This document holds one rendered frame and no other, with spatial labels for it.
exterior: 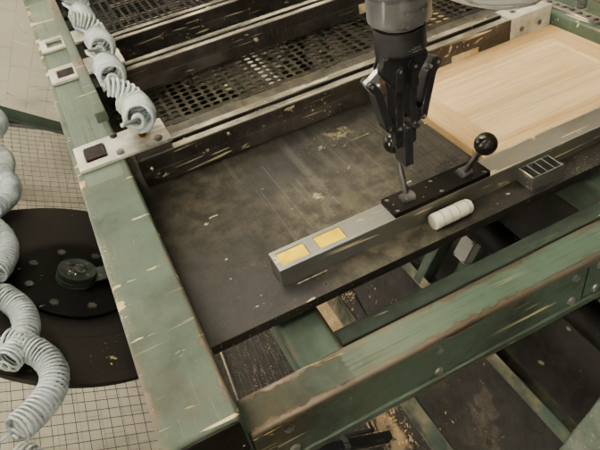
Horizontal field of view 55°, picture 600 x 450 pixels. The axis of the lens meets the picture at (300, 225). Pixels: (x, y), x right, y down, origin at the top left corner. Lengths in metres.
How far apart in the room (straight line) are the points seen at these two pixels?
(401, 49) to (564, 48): 0.79
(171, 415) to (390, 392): 0.30
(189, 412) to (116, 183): 0.54
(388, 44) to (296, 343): 0.47
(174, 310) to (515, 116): 0.81
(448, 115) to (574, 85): 0.29
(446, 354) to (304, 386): 0.21
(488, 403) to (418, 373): 2.09
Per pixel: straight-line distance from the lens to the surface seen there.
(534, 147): 1.17
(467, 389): 3.03
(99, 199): 1.13
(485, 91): 1.39
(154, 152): 1.25
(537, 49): 1.57
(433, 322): 0.84
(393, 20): 0.82
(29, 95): 7.26
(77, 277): 1.76
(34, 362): 1.46
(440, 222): 1.03
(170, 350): 0.82
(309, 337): 0.95
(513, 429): 2.89
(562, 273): 0.92
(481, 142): 0.98
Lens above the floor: 2.20
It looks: 32 degrees down
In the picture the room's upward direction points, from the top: 88 degrees counter-clockwise
